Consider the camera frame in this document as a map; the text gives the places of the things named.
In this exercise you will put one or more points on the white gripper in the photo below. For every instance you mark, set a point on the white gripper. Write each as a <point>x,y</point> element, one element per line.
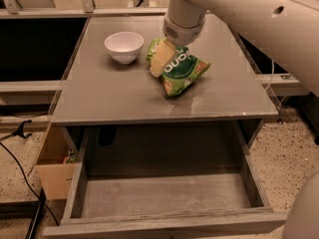
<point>181,34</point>

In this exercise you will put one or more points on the green rice chip bag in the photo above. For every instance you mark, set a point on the green rice chip bag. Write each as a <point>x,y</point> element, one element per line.
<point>181,72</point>

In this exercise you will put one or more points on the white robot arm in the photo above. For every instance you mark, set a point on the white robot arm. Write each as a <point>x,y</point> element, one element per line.
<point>285,30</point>

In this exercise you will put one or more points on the grey cabinet with top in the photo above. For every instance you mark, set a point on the grey cabinet with top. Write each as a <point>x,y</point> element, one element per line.
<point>99,90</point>

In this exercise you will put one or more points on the open grey wooden drawer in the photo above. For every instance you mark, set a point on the open grey wooden drawer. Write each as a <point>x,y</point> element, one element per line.
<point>166,181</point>

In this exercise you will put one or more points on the white bowl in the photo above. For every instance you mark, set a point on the white bowl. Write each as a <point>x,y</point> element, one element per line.
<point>124,47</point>

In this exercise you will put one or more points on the small item in box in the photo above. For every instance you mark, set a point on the small item in box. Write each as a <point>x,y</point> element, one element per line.
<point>70,157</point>

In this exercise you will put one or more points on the cardboard box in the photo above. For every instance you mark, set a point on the cardboard box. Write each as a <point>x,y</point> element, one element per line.
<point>55,172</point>

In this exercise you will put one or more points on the black clamp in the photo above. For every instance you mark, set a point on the black clamp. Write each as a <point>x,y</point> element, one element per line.
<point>18,132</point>

